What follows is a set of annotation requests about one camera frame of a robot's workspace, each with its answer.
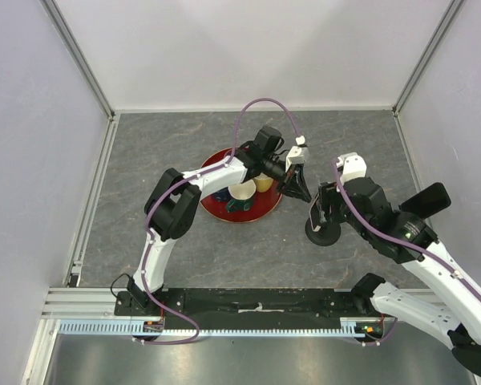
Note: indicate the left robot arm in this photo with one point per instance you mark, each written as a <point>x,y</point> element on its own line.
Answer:
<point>171,208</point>

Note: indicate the red round tray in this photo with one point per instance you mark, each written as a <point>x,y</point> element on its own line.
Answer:
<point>264,203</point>

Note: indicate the dark blue cup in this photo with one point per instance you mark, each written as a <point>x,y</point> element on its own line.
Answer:
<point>222,195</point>

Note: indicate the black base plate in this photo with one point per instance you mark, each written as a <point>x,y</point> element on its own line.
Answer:
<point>266,309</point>

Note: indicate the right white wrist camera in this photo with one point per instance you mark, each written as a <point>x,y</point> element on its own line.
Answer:
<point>350,166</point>

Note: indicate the yellow mug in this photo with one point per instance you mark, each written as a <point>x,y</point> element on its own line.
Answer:
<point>263,183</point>

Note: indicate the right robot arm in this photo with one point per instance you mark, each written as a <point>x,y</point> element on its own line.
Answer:
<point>403,236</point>

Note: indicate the phone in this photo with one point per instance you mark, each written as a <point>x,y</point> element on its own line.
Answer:
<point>428,202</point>
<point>316,214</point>

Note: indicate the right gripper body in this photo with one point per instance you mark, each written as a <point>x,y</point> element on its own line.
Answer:
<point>330,192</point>

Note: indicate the white cable duct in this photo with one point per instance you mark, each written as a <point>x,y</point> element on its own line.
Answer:
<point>146,329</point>

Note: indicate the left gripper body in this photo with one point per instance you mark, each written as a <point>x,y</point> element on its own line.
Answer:
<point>289,173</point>

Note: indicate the round base phone holder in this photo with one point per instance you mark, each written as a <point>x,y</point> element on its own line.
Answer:
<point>326,235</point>

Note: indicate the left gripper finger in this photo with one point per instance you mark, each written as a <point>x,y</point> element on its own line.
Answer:
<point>300,181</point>
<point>290,191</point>

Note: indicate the green mug white inside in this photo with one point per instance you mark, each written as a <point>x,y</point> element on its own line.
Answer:
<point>241,196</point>

